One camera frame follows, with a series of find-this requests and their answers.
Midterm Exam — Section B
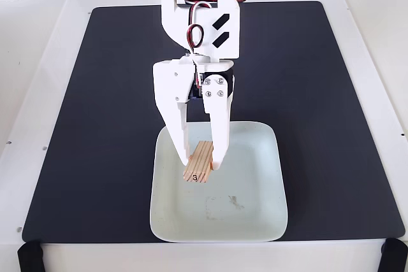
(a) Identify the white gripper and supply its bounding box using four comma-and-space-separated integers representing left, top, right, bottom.
152, 55, 237, 170

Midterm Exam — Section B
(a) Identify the grooved wooden block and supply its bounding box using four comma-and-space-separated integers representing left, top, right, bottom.
183, 140, 214, 183

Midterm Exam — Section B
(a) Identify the white square plate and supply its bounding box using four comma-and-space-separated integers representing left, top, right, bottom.
149, 120, 289, 243

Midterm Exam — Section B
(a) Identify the black rubber mat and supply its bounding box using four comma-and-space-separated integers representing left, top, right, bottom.
21, 1, 405, 244

